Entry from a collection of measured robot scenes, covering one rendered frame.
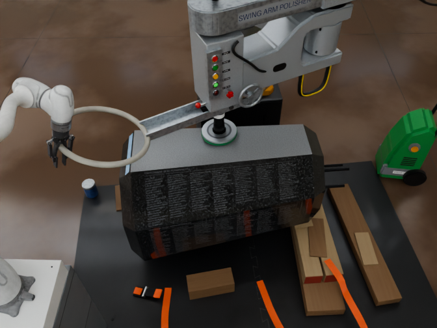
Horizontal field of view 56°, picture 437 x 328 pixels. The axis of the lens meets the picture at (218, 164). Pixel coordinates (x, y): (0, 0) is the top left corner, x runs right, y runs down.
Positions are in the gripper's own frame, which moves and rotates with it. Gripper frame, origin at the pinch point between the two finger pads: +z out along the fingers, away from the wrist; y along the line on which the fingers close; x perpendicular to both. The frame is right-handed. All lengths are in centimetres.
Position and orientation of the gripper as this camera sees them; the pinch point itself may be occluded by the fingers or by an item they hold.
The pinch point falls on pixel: (60, 160)
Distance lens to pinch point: 217.6
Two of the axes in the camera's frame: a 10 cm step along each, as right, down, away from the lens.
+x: -6.4, -6.2, 4.6
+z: -2.7, 7.4, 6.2
